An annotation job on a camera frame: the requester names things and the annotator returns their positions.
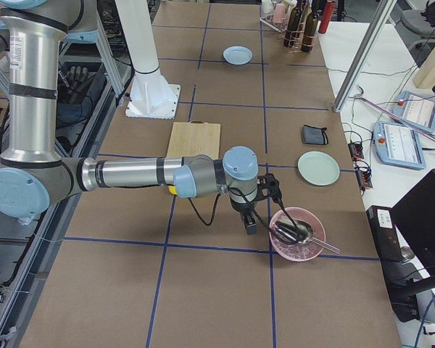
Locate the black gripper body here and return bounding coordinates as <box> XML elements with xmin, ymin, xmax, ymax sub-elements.
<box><xmin>229</xmin><ymin>188</ymin><xmax>258</xmax><ymax>222</ymax></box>

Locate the light blue plate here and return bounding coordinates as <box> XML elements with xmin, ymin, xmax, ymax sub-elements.
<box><xmin>223</xmin><ymin>46</ymin><xmax>253</xmax><ymax>66</ymax></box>

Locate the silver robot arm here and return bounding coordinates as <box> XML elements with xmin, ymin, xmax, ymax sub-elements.
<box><xmin>0</xmin><ymin>1</ymin><xmax>259</xmax><ymax>234</ymax></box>

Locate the light green plate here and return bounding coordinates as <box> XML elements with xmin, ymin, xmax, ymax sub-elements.
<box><xmin>297</xmin><ymin>151</ymin><xmax>340</xmax><ymax>186</ymax></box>

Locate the metal scoop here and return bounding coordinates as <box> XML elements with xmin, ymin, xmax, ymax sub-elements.
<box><xmin>273</xmin><ymin>217</ymin><xmax>340</xmax><ymax>254</ymax></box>

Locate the pink bowl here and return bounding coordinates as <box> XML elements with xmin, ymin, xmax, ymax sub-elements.
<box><xmin>270</xmin><ymin>207</ymin><xmax>326</xmax><ymax>262</ymax></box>

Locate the yellow lemon lower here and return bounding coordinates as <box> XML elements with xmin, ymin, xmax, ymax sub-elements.
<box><xmin>168</xmin><ymin>186</ymin><xmax>177</xmax><ymax>195</ymax></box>

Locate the wooden cutting board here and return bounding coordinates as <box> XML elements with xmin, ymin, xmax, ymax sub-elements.
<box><xmin>166</xmin><ymin>122</ymin><xmax>221</xmax><ymax>160</ymax></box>

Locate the grey folded cloth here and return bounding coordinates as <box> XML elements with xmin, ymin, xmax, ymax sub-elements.
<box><xmin>302</xmin><ymin>125</ymin><xmax>329</xmax><ymax>145</ymax></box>

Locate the reacher grabber stick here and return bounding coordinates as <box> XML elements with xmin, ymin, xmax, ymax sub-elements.
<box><xmin>354</xmin><ymin>93</ymin><xmax>435</xmax><ymax>143</ymax></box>

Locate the blue teach pendant near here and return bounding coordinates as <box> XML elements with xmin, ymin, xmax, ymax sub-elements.
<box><xmin>373</xmin><ymin>121</ymin><xmax>426</xmax><ymax>170</ymax></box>

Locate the blue teach pendant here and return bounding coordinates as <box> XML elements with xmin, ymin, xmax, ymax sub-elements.
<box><xmin>373</xmin><ymin>121</ymin><xmax>426</xmax><ymax>170</ymax></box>
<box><xmin>393</xmin><ymin>91</ymin><xmax>435</xmax><ymax>133</ymax></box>

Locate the black monitor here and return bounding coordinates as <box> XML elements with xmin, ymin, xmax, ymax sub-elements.
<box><xmin>389</xmin><ymin>169</ymin><xmax>435</xmax><ymax>300</ymax></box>

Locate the dark green wine bottle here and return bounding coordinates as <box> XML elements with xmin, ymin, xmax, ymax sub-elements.
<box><xmin>283</xmin><ymin>1</ymin><xmax>302</xmax><ymax>47</ymax></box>

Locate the pink cup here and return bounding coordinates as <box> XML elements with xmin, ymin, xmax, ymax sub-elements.
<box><xmin>273</xmin><ymin>3</ymin><xmax>286</xmax><ymax>24</ymax></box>

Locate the blue teach pendant far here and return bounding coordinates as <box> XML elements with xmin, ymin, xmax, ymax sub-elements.
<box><xmin>393</xmin><ymin>91</ymin><xmax>435</xmax><ymax>133</ymax></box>

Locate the red cylinder bottle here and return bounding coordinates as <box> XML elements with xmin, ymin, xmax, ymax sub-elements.
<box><xmin>318</xmin><ymin>0</ymin><xmax>336</xmax><ymax>34</ymax></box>

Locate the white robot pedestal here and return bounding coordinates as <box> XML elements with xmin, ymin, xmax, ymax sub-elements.
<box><xmin>115</xmin><ymin>0</ymin><xmax>181</xmax><ymax>120</ymax></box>

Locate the copper wire bottle rack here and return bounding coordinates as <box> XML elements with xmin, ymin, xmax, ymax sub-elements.
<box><xmin>282</xmin><ymin>29</ymin><xmax>317</xmax><ymax>53</ymax></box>

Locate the aluminium frame post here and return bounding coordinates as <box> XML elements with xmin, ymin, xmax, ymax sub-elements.
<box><xmin>333</xmin><ymin>0</ymin><xmax>397</xmax><ymax>113</ymax></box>

